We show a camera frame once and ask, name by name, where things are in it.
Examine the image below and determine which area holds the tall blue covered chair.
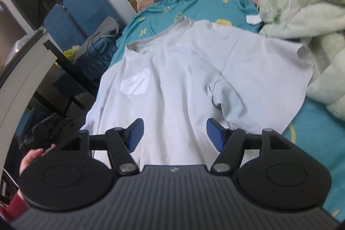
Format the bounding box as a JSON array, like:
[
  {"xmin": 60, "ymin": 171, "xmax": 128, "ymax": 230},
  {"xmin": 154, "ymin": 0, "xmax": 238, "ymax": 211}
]
[{"xmin": 63, "ymin": 0, "xmax": 127, "ymax": 71}]

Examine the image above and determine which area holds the yellow green plush toy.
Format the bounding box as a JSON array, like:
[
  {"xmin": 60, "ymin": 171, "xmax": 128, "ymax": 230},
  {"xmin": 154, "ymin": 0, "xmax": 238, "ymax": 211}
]
[{"xmin": 64, "ymin": 45, "xmax": 81, "ymax": 61}]

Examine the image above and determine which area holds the person's left hand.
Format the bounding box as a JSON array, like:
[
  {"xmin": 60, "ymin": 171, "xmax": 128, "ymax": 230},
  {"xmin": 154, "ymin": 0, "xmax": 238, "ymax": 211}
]
[{"xmin": 19, "ymin": 144, "xmax": 57, "ymax": 177}]

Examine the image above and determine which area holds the teal printed bed sheet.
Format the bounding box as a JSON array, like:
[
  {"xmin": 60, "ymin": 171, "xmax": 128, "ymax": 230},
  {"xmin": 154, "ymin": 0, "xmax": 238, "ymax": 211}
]
[{"xmin": 109, "ymin": 0, "xmax": 345, "ymax": 222}]

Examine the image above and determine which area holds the white desk with black legs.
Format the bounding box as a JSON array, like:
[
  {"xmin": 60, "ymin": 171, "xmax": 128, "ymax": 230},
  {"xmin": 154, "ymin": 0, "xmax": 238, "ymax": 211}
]
[{"xmin": 0, "ymin": 29, "xmax": 101, "ymax": 168}]

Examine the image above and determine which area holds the black cable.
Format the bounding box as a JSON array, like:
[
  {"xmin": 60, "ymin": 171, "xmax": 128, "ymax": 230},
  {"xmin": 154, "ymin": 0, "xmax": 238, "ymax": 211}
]
[{"xmin": 90, "ymin": 33, "xmax": 108, "ymax": 69}]

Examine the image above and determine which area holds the white t-shirt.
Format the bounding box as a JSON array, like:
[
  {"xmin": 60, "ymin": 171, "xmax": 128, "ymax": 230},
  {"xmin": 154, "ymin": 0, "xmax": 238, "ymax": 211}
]
[{"xmin": 79, "ymin": 18, "xmax": 314, "ymax": 174}]

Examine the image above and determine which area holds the thin white cable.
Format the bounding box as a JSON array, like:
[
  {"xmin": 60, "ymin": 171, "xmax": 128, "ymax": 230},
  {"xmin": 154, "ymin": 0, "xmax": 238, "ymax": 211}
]
[{"xmin": 0, "ymin": 167, "xmax": 20, "ymax": 189}]

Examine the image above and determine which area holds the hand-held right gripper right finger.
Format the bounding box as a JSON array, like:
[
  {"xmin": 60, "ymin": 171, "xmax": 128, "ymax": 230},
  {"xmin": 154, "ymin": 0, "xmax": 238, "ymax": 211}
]
[{"xmin": 206, "ymin": 117, "xmax": 293, "ymax": 174}]

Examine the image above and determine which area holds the grey cloth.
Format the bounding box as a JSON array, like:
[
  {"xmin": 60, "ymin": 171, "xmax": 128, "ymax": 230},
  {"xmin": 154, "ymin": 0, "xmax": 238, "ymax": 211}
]
[{"xmin": 74, "ymin": 16, "xmax": 120, "ymax": 61}]

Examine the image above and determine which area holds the green fleece blanket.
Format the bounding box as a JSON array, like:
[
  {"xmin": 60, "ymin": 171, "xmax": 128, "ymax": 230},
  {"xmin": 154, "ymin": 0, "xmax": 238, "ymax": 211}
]
[{"xmin": 222, "ymin": 0, "xmax": 345, "ymax": 119}]

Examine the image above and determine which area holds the small white cloth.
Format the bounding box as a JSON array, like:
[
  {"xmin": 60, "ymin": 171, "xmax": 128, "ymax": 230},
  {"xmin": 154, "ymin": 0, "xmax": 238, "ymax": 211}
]
[{"xmin": 246, "ymin": 14, "xmax": 262, "ymax": 25}]

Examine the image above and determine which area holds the clear plastic bag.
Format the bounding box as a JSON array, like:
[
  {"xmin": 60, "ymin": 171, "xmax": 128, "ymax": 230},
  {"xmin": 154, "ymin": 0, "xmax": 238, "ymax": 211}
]
[{"xmin": 5, "ymin": 35, "xmax": 29, "ymax": 65}]

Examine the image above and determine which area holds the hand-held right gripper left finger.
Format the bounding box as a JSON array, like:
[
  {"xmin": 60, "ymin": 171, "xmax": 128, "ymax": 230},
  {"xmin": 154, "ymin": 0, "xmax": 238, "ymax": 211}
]
[{"xmin": 56, "ymin": 118, "xmax": 145, "ymax": 175}]

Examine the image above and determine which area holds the short blue covered chair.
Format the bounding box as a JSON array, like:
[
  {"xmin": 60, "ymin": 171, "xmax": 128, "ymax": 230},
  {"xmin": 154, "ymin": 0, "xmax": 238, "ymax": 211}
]
[{"xmin": 43, "ymin": 4, "xmax": 87, "ymax": 51}]

